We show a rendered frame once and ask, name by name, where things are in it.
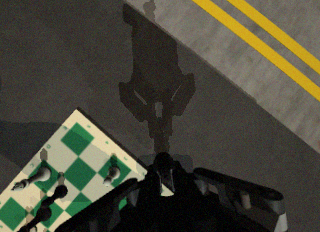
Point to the white chess pawn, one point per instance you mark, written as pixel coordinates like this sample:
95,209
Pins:
113,173

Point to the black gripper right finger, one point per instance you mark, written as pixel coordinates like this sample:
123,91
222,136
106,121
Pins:
258,203

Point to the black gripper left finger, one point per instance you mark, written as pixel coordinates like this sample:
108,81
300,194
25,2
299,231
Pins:
104,214

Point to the white rook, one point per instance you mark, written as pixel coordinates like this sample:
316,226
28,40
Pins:
34,229

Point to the green and cream chessboard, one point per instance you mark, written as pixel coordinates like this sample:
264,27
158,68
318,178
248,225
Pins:
79,155

